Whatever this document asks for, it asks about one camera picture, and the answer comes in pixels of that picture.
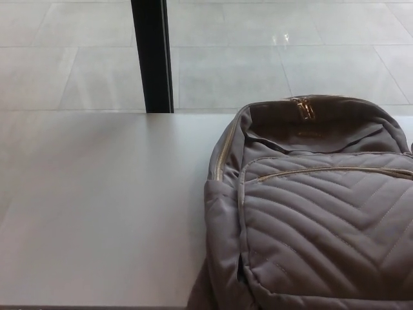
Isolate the black window frame post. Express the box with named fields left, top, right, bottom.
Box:
left=130, top=0, right=176, bottom=114

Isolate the grey quilted backpack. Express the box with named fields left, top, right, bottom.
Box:
left=186, top=94, right=413, bottom=310

